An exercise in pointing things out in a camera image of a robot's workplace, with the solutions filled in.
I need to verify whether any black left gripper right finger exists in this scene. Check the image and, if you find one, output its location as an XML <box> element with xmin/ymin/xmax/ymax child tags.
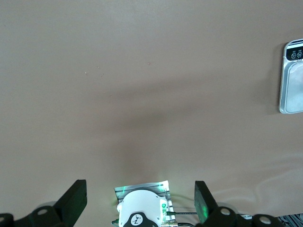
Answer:
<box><xmin>195</xmin><ymin>181</ymin><xmax>285</xmax><ymax>227</ymax></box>

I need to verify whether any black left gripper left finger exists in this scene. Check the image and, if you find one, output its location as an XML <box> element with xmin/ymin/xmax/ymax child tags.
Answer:
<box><xmin>0</xmin><ymin>179</ymin><xmax>88</xmax><ymax>227</ymax></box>

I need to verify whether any silver digital kitchen scale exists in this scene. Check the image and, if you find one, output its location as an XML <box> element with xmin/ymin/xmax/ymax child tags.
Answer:
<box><xmin>278</xmin><ymin>38</ymin><xmax>303</xmax><ymax>114</ymax></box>

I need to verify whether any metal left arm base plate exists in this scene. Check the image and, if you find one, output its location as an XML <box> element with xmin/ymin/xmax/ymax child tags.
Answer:
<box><xmin>114</xmin><ymin>180</ymin><xmax>175</xmax><ymax>227</ymax></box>

